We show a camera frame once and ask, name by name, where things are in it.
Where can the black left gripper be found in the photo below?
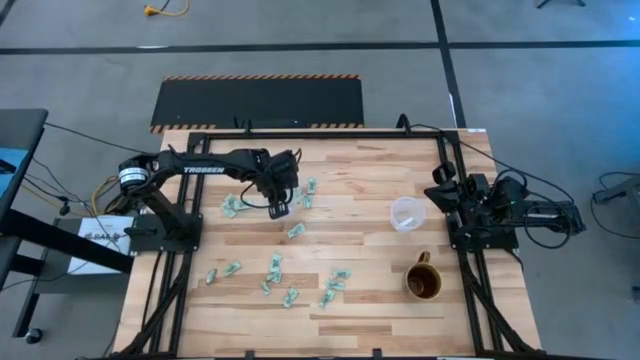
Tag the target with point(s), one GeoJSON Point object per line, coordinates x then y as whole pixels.
{"type": "Point", "coordinates": [282, 167]}

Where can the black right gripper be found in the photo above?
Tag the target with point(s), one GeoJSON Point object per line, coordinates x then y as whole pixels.
{"type": "Point", "coordinates": [462, 197]}

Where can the green stevia sweetener packet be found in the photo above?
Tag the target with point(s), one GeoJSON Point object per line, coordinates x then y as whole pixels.
{"type": "Point", "coordinates": [229, 206]}
{"type": "Point", "coordinates": [274, 276]}
{"type": "Point", "coordinates": [327, 298]}
{"type": "Point", "coordinates": [232, 268]}
{"type": "Point", "coordinates": [275, 261]}
{"type": "Point", "coordinates": [336, 285]}
{"type": "Point", "coordinates": [211, 276]}
{"type": "Point", "coordinates": [296, 230]}
{"type": "Point", "coordinates": [307, 201]}
{"type": "Point", "coordinates": [342, 273]}
{"type": "Point", "coordinates": [311, 186]}
{"type": "Point", "coordinates": [290, 297]}
{"type": "Point", "coordinates": [265, 288]}
{"type": "Point", "coordinates": [242, 204]}

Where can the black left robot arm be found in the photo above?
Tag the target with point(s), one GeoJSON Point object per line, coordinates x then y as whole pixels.
{"type": "Point", "coordinates": [200, 169]}

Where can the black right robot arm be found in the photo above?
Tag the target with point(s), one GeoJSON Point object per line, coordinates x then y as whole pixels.
{"type": "Point", "coordinates": [500, 200]}

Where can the white sweetener packet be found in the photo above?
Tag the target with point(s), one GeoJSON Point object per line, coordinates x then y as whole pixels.
{"type": "Point", "coordinates": [406, 220]}

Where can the black hazard-striped floor mat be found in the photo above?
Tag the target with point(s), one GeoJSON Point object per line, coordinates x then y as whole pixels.
{"type": "Point", "coordinates": [260, 100]}

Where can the white printed paper sheet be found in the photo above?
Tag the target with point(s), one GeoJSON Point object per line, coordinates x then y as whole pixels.
{"type": "Point", "coordinates": [107, 227]}

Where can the grey floor stand leg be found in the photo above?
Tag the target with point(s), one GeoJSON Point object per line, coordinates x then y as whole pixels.
{"type": "Point", "coordinates": [620, 192]}

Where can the blue lit screen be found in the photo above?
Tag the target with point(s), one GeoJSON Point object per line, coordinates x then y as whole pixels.
{"type": "Point", "coordinates": [12, 172]}

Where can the black desk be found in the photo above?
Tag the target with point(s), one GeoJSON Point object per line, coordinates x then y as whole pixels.
{"type": "Point", "coordinates": [20, 130]}

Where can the black caster wheel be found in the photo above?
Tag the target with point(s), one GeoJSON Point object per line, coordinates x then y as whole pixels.
{"type": "Point", "coordinates": [33, 336]}

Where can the black table-edge camera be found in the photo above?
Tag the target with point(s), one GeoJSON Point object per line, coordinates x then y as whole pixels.
{"type": "Point", "coordinates": [272, 123]}

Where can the grey desk base plate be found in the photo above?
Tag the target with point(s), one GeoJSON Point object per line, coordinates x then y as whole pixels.
{"type": "Point", "coordinates": [55, 285]}

